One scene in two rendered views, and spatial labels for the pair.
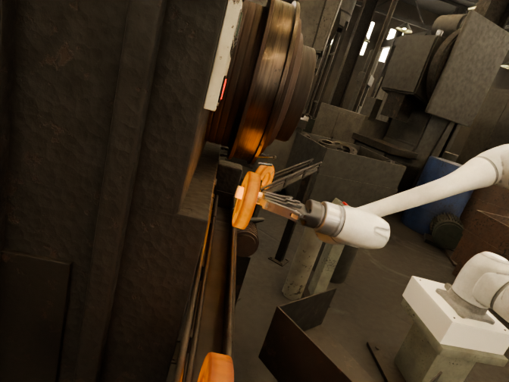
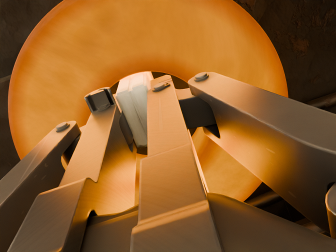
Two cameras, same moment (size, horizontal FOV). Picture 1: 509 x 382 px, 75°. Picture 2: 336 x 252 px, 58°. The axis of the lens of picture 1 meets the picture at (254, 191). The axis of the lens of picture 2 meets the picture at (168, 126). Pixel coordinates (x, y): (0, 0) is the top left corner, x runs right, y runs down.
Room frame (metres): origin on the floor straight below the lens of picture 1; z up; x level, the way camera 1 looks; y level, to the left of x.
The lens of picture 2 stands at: (0.88, -0.15, 0.88)
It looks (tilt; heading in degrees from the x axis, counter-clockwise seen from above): 20 degrees down; 103
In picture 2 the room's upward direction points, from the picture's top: 20 degrees counter-clockwise
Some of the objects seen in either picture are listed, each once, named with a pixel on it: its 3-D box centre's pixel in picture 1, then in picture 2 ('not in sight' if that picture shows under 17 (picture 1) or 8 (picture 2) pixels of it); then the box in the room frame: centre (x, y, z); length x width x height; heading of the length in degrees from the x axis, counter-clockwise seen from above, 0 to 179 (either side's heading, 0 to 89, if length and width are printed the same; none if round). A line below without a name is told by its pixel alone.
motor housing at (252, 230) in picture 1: (232, 270); not in sight; (1.37, -0.01, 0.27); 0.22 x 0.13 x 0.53; 9
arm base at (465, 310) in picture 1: (463, 299); not in sight; (1.35, -1.04, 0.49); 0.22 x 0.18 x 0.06; 12
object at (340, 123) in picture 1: (340, 145); not in sight; (5.36, -1.11, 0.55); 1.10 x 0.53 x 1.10; 29
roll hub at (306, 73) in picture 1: (291, 95); not in sight; (1.04, -0.02, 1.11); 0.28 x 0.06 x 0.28; 9
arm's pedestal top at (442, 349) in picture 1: (450, 330); not in sight; (1.33, -1.04, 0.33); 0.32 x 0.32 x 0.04; 10
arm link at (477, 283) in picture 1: (485, 277); not in sight; (1.32, -1.05, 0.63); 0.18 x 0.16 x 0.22; 28
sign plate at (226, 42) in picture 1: (225, 57); not in sight; (0.67, 0.13, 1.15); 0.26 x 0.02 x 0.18; 9
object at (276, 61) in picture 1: (260, 86); not in sight; (1.03, 0.07, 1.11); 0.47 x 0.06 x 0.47; 9
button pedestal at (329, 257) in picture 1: (331, 253); not in sight; (1.81, -0.55, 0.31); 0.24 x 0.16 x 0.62; 9
